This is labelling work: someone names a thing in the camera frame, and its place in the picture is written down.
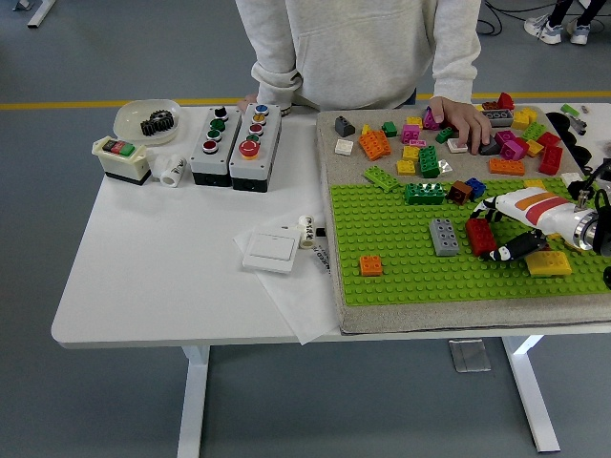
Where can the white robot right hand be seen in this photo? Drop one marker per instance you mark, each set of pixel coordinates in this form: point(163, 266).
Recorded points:
point(534, 207)

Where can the person's left hand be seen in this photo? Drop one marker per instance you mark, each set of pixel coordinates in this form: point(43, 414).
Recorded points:
point(458, 114)

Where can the person's right hand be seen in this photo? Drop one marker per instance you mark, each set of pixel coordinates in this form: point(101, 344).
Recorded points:
point(248, 100)

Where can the white square tile brick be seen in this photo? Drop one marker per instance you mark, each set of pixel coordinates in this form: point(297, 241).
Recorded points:
point(456, 145)
point(344, 146)

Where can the dark grey slope brick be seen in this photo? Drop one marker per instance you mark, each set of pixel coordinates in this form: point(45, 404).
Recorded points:
point(344, 125)
point(491, 149)

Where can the dark green tall brick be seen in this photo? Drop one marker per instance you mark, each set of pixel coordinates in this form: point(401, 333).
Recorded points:
point(428, 161)

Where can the red two-by-four brick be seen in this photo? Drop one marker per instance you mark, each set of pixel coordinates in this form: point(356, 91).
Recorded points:
point(551, 160)
point(479, 239)

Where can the green studded baseplate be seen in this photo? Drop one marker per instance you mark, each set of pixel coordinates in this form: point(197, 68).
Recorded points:
point(406, 286)

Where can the yellow two-by-two brick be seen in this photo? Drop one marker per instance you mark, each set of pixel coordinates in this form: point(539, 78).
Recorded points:
point(406, 167)
point(410, 152)
point(534, 184)
point(414, 121)
point(534, 147)

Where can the green two-by-two brick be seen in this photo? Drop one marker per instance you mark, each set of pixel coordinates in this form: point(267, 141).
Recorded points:
point(389, 128)
point(444, 136)

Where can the magenta two-by-two brick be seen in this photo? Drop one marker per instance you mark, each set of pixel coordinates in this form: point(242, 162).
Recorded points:
point(428, 119)
point(410, 132)
point(513, 149)
point(505, 137)

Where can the dark red brick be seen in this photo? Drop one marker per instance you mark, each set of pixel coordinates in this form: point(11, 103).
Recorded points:
point(489, 105)

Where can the grey upturned two-by-four brick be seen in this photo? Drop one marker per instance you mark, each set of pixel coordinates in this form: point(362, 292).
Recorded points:
point(499, 118)

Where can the black round brick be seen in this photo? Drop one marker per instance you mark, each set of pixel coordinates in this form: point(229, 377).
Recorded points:
point(580, 189)

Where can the red slope brick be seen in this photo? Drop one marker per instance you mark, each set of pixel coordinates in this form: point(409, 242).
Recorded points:
point(506, 101)

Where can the orange two-by-four brick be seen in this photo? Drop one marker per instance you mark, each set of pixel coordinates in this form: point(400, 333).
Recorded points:
point(374, 144)
point(506, 165)

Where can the yellow curved brick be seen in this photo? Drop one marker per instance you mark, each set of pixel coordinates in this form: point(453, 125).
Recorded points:
point(549, 264)

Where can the blue two-by-two brick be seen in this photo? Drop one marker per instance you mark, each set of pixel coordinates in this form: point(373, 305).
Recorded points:
point(476, 185)

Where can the yellow two-by-four brick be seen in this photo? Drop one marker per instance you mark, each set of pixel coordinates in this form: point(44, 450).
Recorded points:
point(524, 117)

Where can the red two-by-two brick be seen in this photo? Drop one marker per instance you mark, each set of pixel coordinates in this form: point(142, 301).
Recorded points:
point(548, 139)

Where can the brown two-by-two brick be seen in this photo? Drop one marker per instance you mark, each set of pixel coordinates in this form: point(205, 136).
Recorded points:
point(459, 192)

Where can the dark green two-by-four brick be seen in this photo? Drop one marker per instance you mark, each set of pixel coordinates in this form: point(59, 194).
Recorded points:
point(424, 193)

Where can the lime green two-by-four brick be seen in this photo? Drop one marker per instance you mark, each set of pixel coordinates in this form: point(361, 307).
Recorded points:
point(382, 177)

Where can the orange two-by-two brick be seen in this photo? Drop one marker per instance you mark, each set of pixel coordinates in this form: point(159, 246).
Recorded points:
point(370, 264)

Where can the pink printed tile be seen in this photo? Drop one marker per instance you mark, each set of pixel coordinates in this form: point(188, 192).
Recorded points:
point(416, 142)

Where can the clear plastic piece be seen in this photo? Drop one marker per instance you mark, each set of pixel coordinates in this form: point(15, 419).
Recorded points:
point(445, 165)

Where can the grey emergency-stop control box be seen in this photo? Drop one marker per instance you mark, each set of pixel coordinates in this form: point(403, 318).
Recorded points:
point(248, 172)

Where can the grey four-button control box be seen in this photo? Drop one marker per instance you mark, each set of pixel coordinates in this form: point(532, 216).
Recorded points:
point(207, 164)

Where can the black metal gear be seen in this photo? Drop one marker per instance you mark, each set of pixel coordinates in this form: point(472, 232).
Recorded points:
point(166, 120)
point(152, 126)

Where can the black cup tray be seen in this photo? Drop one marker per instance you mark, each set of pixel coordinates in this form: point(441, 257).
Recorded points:
point(558, 121)

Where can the grey metal part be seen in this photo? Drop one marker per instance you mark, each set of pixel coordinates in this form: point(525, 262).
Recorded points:
point(577, 124)

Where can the small lime green block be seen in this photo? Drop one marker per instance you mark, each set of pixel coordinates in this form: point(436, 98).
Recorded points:
point(570, 110)

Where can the white pipe tee fitting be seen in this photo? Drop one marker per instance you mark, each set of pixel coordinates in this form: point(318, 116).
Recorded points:
point(172, 174)

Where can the person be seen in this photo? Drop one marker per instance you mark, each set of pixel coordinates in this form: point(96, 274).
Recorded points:
point(358, 47)
point(544, 29)

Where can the white bowl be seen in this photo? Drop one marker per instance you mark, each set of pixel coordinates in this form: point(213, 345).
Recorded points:
point(129, 119)

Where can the grey-brown mat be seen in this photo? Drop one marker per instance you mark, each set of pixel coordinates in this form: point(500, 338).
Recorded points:
point(453, 317)

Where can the small white labelled tube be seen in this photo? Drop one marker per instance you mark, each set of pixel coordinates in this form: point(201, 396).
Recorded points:
point(308, 234)

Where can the small black connector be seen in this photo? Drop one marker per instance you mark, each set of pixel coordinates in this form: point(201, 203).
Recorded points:
point(321, 232)

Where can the silver floor plate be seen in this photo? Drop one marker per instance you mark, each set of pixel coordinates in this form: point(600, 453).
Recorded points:
point(470, 355)

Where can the white table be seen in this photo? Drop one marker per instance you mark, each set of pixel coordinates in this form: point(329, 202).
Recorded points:
point(167, 262)

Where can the white table leg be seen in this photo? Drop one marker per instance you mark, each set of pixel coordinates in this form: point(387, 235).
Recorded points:
point(193, 405)
point(532, 391)

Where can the white paper sheet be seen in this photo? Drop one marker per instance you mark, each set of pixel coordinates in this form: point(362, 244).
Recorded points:
point(296, 305)

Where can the cream red-green switch box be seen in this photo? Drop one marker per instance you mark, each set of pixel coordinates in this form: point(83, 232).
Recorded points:
point(121, 164)

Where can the white wall switch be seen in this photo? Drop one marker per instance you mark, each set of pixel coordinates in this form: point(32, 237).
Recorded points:
point(269, 250)

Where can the white table foot frame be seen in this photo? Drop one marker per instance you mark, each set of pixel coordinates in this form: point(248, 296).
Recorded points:
point(40, 13)

